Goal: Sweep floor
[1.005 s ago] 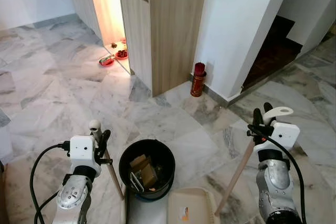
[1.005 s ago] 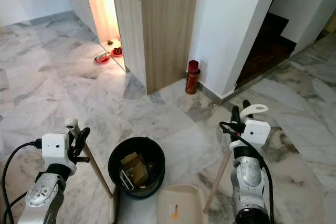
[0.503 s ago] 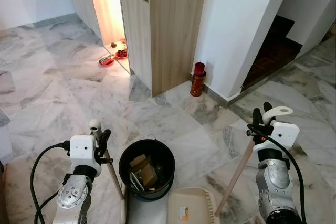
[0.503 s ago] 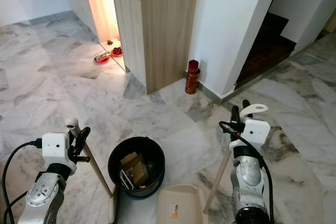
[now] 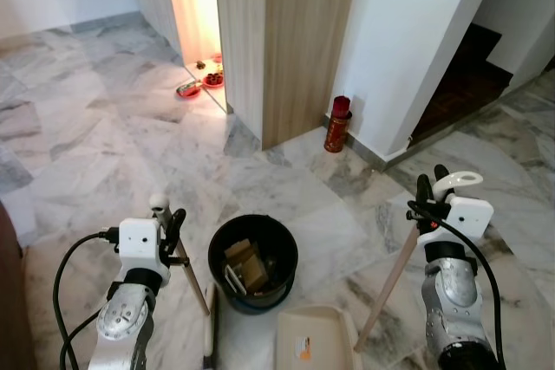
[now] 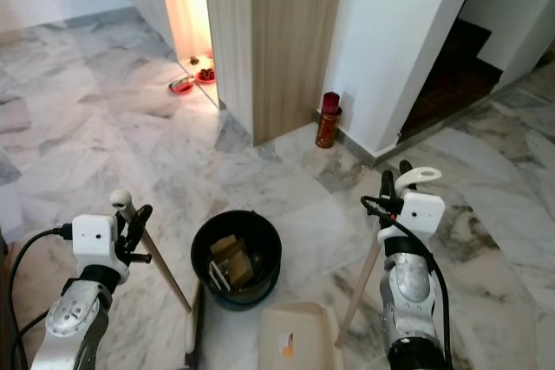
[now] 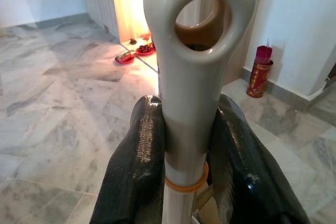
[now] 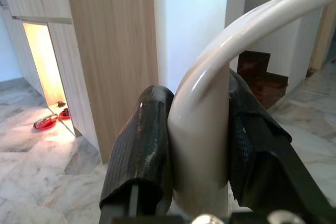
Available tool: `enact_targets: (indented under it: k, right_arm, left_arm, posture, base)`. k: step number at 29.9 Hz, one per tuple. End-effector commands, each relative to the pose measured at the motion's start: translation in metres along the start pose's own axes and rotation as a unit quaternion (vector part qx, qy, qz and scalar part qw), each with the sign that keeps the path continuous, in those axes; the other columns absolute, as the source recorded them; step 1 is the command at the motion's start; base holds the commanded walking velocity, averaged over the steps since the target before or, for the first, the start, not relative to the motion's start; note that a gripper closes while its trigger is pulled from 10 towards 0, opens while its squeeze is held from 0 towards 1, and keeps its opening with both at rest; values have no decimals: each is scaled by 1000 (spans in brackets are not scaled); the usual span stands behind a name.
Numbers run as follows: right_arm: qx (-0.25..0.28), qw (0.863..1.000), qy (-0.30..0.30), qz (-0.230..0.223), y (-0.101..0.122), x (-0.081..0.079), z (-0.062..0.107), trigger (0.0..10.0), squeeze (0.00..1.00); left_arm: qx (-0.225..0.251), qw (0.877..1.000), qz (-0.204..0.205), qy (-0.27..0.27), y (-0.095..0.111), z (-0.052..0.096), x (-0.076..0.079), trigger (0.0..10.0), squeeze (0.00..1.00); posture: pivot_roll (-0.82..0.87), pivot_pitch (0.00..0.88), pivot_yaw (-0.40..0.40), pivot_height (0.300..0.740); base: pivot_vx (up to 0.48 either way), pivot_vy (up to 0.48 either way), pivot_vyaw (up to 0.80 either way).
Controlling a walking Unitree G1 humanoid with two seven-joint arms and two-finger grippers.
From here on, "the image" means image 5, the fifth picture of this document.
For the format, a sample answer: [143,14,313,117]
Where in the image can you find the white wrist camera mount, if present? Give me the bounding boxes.
[441,194,496,246]
[116,216,171,278]

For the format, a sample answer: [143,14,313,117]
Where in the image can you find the beige dustpan with wooden handle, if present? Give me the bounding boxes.
[275,170,485,370]

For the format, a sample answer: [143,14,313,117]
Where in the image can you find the white small carton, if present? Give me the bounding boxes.
[223,263,249,298]

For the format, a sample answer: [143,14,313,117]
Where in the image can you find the wooden altar cabinet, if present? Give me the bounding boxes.
[126,0,362,151]

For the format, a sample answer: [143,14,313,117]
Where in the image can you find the red brown canister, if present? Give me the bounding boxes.
[323,94,353,155]

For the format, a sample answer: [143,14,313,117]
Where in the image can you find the dark brown furniture edge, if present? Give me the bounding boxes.
[0,200,36,370]

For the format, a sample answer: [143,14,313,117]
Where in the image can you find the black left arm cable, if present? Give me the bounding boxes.
[52,228,121,370]

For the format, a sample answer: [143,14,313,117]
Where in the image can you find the gold foil wrapper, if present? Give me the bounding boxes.
[227,238,270,291]

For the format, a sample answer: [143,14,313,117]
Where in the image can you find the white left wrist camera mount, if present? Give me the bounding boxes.
[116,216,171,278]

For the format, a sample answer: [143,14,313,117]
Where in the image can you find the dark wooden stairs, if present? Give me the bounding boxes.
[411,23,513,142]

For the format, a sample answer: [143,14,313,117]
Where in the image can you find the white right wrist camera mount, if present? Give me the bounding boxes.
[441,194,496,246]

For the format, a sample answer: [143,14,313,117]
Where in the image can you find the red offering bowl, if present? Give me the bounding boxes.
[203,70,225,90]
[175,81,204,100]

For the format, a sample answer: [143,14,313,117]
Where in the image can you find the wooden broom with white cap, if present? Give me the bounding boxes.
[148,193,219,364]

